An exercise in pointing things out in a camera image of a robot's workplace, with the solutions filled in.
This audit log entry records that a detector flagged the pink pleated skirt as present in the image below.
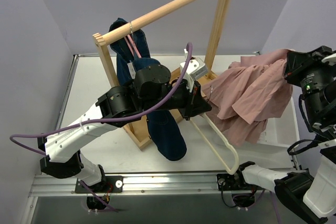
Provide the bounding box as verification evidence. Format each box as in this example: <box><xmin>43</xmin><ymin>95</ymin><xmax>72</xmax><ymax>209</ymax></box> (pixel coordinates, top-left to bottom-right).
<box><xmin>202</xmin><ymin>49</ymin><xmax>293</xmax><ymax>146</ymax></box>

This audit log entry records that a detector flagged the cream hanger with metal hook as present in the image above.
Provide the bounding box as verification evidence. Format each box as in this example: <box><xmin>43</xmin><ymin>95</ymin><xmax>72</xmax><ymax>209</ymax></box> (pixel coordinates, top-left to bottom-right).
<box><xmin>189</xmin><ymin>84</ymin><xmax>240</xmax><ymax>175</ymax></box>

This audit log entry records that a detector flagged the dark blue denim skirt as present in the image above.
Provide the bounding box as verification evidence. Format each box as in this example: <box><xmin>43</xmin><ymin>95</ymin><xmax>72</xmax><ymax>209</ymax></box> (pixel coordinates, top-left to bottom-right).
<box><xmin>110</xmin><ymin>29</ymin><xmax>187</xmax><ymax>161</ymax></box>

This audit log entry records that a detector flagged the pink hanger with metal hook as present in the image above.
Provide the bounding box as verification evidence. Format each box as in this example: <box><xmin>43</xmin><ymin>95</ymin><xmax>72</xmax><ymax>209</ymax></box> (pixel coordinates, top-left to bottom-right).
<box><xmin>125</xmin><ymin>22</ymin><xmax>142</xmax><ymax>58</ymax></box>

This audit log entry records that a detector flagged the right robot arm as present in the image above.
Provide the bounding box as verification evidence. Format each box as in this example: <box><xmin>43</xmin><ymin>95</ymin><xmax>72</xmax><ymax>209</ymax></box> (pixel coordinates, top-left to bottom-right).
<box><xmin>233</xmin><ymin>46</ymin><xmax>335</xmax><ymax>223</ymax></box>

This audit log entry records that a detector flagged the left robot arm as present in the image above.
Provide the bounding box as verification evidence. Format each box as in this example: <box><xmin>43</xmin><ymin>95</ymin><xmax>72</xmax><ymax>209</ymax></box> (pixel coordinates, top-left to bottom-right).
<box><xmin>37</xmin><ymin>60</ymin><xmax>211</xmax><ymax>192</ymax></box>

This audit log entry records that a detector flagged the white paper price tag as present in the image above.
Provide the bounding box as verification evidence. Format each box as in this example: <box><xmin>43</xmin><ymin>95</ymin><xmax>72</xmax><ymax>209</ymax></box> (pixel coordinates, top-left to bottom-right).
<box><xmin>127</xmin><ymin>61</ymin><xmax>136</xmax><ymax>79</ymax></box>

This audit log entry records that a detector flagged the white plastic basket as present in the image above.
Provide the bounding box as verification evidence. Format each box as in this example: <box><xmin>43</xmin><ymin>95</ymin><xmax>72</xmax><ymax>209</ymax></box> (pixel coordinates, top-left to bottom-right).
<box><xmin>257</xmin><ymin>98</ymin><xmax>299</xmax><ymax>148</ymax></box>

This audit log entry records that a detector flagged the wooden clothes rack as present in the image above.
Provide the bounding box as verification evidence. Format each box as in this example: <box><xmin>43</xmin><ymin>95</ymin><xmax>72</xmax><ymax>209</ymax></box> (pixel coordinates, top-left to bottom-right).
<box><xmin>92</xmin><ymin>0</ymin><xmax>238</xmax><ymax>151</ymax></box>

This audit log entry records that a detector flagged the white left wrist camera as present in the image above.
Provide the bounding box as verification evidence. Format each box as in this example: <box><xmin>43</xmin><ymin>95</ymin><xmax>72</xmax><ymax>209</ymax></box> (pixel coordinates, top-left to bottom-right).
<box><xmin>183</xmin><ymin>57</ymin><xmax>208</xmax><ymax>93</ymax></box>

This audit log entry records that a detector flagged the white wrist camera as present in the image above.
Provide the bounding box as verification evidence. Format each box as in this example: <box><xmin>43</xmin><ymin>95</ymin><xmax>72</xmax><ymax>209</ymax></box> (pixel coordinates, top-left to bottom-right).
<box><xmin>321</xmin><ymin>53</ymin><xmax>336</xmax><ymax>66</ymax></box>
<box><xmin>183</xmin><ymin>57</ymin><xmax>208</xmax><ymax>93</ymax></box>

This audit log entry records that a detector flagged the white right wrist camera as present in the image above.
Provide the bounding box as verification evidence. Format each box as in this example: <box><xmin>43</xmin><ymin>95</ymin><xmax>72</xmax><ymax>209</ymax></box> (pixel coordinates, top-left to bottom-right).
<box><xmin>321</xmin><ymin>53</ymin><xmax>336</xmax><ymax>66</ymax></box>

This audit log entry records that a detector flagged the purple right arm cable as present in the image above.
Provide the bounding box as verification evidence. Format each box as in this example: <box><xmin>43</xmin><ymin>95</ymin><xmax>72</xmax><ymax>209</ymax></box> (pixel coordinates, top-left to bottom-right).
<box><xmin>270</xmin><ymin>192</ymin><xmax>283</xmax><ymax>224</ymax></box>

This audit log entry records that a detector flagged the aluminium mounting rail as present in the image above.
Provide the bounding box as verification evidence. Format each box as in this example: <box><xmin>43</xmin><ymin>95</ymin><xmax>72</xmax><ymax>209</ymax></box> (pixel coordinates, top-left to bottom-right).
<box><xmin>28</xmin><ymin>173</ymin><xmax>302</xmax><ymax>197</ymax></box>

